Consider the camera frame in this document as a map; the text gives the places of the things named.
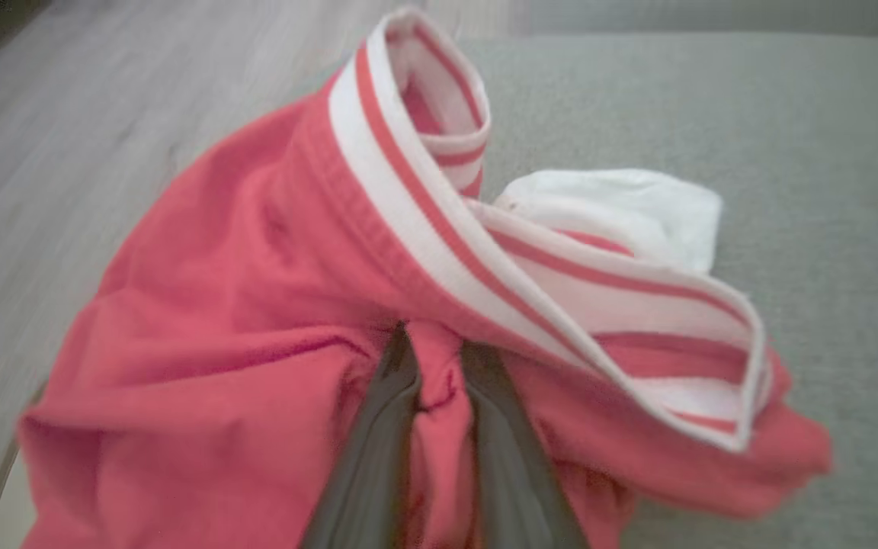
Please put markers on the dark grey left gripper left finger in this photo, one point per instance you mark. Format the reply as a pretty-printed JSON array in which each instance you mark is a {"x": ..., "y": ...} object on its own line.
[{"x": 370, "y": 473}]

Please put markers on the red basketball jersey white trim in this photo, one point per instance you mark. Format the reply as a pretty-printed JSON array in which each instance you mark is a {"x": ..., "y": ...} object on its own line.
[{"x": 218, "y": 305}]

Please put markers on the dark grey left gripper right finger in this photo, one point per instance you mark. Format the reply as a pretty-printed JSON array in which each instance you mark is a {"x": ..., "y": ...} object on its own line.
[{"x": 511, "y": 473}]

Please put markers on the grey fabric sofa seat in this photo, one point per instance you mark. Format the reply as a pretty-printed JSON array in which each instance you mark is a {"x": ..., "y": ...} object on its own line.
[{"x": 789, "y": 152}]

